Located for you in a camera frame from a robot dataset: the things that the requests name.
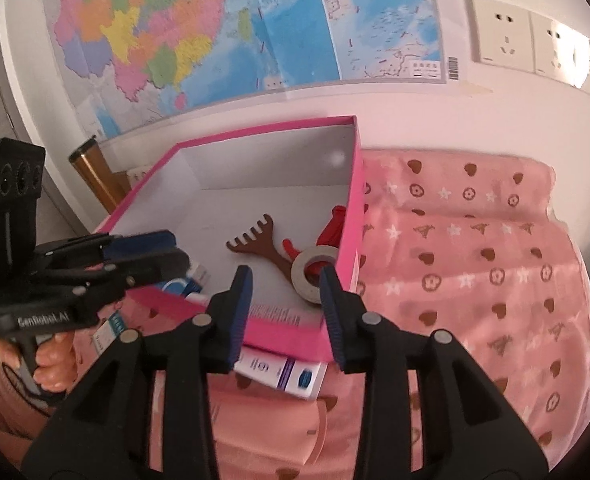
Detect brown wooden comb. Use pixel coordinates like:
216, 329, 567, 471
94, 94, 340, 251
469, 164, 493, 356
225, 214, 292, 284

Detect white tape roll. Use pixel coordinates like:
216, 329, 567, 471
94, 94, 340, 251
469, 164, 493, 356
290, 245, 338, 304

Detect red corkscrew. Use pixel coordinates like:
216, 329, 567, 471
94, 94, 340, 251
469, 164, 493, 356
282, 205, 346, 285

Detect blue white medicine box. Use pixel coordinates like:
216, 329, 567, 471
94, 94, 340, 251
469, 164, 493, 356
156, 262, 210, 298

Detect pink cosmetic tube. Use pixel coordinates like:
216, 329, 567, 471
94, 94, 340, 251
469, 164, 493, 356
249, 304, 301, 326

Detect pink sleeved forearm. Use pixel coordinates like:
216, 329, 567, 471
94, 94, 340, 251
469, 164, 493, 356
0, 364, 55, 468

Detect person's left hand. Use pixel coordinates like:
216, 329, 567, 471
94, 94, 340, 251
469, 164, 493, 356
0, 333, 77, 393

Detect white small card box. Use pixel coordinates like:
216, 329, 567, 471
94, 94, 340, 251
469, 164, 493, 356
91, 311, 127, 356

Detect copper metal tumbler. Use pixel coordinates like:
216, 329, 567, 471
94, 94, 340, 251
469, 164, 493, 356
68, 136, 131, 214

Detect grey door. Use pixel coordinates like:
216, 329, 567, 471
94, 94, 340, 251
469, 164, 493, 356
0, 36, 89, 244

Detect grey white medicine box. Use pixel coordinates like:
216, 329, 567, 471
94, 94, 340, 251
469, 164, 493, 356
234, 347, 327, 400

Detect pink open storage box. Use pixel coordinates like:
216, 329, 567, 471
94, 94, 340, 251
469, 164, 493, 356
100, 116, 364, 362

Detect pink patterned tablecloth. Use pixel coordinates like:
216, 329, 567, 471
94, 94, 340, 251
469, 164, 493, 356
71, 146, 590, 480

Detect colourful wall map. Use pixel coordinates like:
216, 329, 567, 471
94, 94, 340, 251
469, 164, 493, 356
42, 0, 465, 139

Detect middle beige wall socket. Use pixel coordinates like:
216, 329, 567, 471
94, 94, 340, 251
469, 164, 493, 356
530, 12, 587, 87

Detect left beige wall socket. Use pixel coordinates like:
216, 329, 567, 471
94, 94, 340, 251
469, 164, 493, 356
465, 0, 534, 73

